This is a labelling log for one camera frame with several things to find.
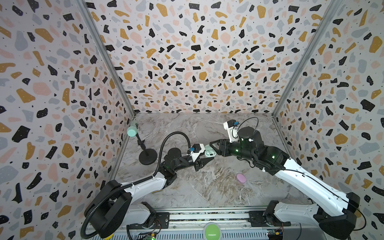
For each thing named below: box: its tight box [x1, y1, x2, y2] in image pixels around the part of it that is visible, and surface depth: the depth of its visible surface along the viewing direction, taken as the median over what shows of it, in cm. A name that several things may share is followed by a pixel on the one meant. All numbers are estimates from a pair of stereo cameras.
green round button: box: [203, 222, 222, 240], surface depth 71 cm
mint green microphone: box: [127, 120, 138, 137], surface depth 68 cm
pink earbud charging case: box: [236, 173, 247, 184], surface depth 88 cm
